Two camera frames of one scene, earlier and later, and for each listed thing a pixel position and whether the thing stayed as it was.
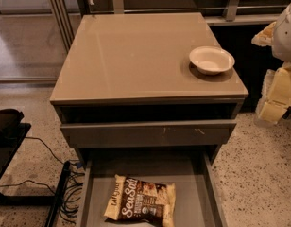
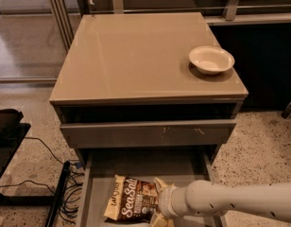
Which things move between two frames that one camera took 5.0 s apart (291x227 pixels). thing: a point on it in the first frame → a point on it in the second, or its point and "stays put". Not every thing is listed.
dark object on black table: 7,122 stays put
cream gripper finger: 265,38 → 161,185
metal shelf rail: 231,18 stays put
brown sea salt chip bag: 135,200 stays put
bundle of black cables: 71,203 stays put
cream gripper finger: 279,92 → 162,221
